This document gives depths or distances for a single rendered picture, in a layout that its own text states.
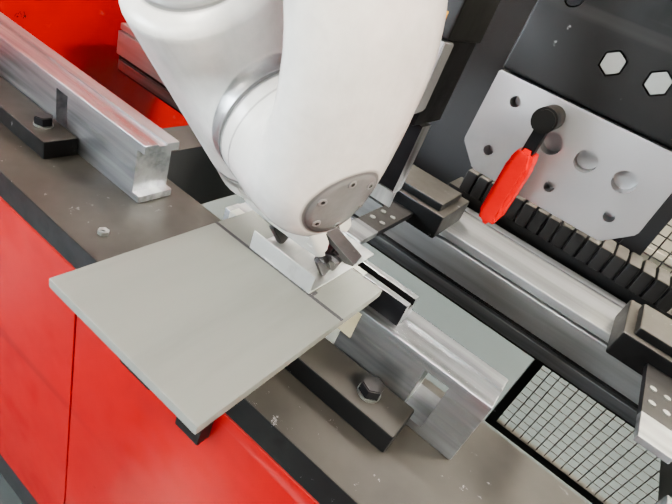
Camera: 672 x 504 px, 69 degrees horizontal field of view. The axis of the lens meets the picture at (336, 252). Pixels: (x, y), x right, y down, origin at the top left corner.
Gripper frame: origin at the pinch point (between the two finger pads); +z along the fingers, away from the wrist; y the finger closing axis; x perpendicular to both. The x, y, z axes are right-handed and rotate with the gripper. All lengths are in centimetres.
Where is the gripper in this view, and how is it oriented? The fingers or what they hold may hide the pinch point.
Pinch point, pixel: (306, 242)
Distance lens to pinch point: 52.0
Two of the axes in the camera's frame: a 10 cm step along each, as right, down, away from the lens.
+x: -6.4, 7.3, -2.4
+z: 1.1, 4.0, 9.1
